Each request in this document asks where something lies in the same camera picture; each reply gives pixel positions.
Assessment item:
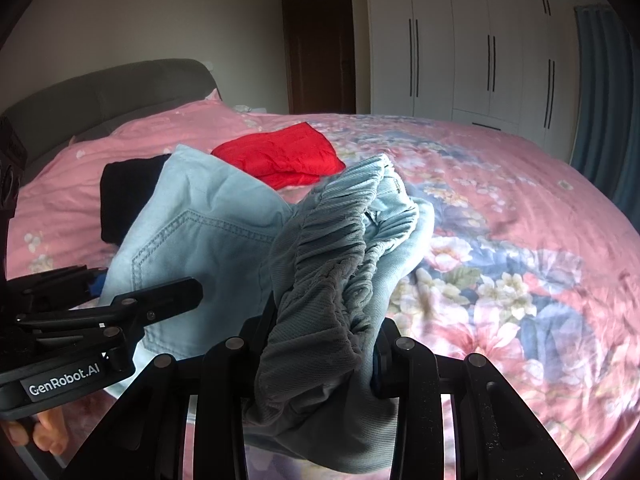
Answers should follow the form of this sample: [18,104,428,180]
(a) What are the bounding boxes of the red folded garment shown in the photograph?
[211,122,347,191]

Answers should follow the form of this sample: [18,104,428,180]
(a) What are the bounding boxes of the pink floral bed quilt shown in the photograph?
[7,99,640,480]

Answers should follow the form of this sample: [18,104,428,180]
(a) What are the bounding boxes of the person's left hand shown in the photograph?
[0,407,69,458]

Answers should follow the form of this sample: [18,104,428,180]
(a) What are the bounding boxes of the white wardrobe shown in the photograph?
[362,0,576,161]

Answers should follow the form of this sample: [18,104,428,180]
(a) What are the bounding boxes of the light blue pants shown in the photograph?
[97,144,436,473]

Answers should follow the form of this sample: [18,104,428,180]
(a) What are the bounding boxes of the dark brown door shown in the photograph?
[281,0,357,116]

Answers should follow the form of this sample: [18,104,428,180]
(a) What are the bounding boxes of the grey upholstered headboard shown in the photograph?
[0,58,221,186]

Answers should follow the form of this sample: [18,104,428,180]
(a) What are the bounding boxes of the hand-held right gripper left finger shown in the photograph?
[62,305,276,480]

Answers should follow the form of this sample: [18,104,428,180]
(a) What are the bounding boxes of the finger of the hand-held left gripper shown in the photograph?
[15,276,204,335]
[4,265,109,314]

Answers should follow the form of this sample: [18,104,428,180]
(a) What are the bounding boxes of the blue curtain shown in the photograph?
[570,5,640,216]

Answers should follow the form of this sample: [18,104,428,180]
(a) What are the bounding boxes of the black folded garment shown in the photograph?
[99,154,173,247]

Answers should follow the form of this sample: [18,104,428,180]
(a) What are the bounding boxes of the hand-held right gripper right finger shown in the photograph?
[370,317,583,480]

